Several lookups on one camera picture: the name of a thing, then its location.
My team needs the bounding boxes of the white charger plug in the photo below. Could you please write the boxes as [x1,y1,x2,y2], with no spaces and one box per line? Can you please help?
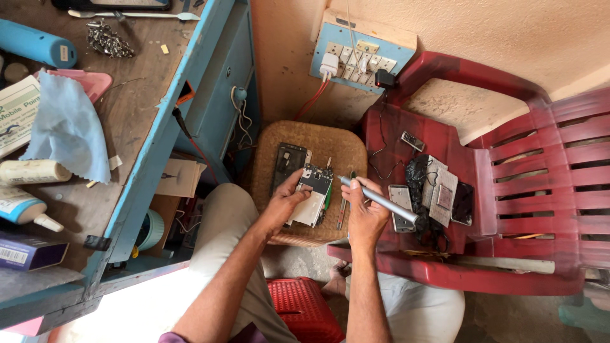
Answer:
[319,52,339,81]

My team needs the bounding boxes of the black flat phone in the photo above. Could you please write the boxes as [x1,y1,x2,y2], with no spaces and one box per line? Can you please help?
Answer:
[51,0,173,11]

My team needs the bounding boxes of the small silver keypad phone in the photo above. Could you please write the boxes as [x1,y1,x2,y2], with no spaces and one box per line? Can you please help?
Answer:
[401,130,426,152]

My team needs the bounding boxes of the blue cylinder device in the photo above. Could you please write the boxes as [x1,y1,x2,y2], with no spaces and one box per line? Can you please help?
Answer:
[0,18,78,69]

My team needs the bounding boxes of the white blue glue bottle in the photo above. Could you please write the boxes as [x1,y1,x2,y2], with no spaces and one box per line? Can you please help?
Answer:
[0,186,65,233]

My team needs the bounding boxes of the grey electric pen screwdriver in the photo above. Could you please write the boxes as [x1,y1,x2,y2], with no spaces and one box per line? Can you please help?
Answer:
[337,175,421,225]

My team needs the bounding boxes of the black plastic bag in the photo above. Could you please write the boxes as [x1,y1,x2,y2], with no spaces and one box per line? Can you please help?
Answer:
[404,154,450,252]

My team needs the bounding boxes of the brown woven stool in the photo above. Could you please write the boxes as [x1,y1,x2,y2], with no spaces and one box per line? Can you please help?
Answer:
[250,120,369,248]

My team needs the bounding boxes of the purple cardboard box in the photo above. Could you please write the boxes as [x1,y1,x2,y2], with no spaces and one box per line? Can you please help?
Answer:
[0,232,70,272]

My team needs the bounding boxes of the pink plastic tray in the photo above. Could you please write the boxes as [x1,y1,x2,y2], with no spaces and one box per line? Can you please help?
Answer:
[32,69,114,105]

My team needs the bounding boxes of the person's right leg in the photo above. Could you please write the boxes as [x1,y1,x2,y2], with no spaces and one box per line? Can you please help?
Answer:
[345,271,466,343]

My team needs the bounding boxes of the white patterned phone packet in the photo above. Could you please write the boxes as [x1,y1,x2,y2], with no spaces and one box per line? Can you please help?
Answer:
[421,155,449,210]
[428,169,459,228]

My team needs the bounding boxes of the white flat stick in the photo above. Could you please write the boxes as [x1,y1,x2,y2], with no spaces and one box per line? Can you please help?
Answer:
[452,255,556,275]

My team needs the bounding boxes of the printed white paper card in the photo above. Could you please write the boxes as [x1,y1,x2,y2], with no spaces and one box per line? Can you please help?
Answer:
[0,75,42,159]

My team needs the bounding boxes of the person's right hand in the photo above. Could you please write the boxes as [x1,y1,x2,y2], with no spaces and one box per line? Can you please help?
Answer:
[340,177,391,249]

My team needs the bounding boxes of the red plastic stool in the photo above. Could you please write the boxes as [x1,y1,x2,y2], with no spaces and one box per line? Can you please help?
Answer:
[265,277,347,343]

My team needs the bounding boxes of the white charging cable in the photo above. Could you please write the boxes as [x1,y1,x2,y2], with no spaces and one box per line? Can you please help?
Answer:
[345,0,369,73]

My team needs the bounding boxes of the black probe with red wire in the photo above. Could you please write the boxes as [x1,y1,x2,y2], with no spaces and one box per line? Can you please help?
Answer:
[171,107,221,185]

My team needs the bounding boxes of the silver phone housing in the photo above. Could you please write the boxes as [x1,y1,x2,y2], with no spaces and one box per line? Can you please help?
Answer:
[388,184,417,233]

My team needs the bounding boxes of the black desk clip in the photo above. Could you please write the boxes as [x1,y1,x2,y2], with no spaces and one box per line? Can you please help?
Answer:
[83,234,112,252]

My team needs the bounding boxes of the cream glue tube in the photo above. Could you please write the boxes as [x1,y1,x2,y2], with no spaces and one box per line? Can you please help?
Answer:
[0,159,73,187]

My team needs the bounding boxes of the person's leg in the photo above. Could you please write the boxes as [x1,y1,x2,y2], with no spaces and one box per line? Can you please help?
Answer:
[345,271,466,343]
[188,183,300,343]

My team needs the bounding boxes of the person's foot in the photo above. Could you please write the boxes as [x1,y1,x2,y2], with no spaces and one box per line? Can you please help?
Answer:
[321,259,353,297]

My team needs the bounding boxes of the red wires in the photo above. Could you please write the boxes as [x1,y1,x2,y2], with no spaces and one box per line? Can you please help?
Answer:
[293,78,330,122]

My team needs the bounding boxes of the pile of metal screws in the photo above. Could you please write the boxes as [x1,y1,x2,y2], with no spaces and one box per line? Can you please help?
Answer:
[85,18,135,59]

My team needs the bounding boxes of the blue wooden desk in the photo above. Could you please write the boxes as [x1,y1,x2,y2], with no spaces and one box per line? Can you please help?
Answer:
[0,0,261,336]

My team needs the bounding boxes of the person's left hand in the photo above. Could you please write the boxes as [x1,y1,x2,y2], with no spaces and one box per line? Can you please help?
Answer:
[260,169,315,236]

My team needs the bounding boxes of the white phone with board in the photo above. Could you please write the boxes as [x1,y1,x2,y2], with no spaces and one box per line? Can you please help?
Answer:
[285,163,335,229]

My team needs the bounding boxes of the small grey phone battery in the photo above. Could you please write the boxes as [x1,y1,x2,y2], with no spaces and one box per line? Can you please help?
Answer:
[437,184,454,211]

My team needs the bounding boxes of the black power adapter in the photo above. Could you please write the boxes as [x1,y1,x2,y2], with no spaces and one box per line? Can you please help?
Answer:
[375,69,397,89]

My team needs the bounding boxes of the teal tape roll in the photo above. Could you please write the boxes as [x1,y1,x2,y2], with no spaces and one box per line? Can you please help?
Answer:
[135,208,166,252]

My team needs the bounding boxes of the white cable on knob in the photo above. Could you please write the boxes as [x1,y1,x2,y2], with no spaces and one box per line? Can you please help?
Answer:
[231,85,254,149]

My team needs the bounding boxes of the white plastic spudger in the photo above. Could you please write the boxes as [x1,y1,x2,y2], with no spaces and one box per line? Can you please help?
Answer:
[67,9,202,22]

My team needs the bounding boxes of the black smartphone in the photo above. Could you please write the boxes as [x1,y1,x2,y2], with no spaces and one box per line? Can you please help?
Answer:
[450,180,475,226]

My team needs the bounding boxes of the red handled tweezers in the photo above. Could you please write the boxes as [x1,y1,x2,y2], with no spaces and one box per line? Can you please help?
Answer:
[335,171,357,231]

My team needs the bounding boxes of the black phone back cover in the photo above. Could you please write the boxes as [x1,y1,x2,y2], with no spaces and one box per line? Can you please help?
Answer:
[269,142,311,197]

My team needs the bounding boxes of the red plastic chair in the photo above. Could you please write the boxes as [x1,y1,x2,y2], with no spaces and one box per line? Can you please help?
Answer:
[326,51,610,297]

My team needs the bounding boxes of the blue wall switch board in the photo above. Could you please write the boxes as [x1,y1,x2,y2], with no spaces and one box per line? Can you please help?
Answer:
[309,9,418,94]

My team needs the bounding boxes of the person's left leg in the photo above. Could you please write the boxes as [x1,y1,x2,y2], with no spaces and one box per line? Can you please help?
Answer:
[188,183,300,343]

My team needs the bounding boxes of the light blue cleaning cloth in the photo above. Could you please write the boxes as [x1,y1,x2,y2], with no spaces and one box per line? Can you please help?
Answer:
[19,71,112,185]

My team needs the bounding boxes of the teal plastic object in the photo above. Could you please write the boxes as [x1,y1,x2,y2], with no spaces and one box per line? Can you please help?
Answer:
[558,280,610,335]

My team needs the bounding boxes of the stack of beige cardboard boxes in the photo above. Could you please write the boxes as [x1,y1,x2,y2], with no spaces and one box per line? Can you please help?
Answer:
[154,158,208,199]

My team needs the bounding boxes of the thin black cable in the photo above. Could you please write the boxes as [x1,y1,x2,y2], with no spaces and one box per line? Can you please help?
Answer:
[367,88,407,181]

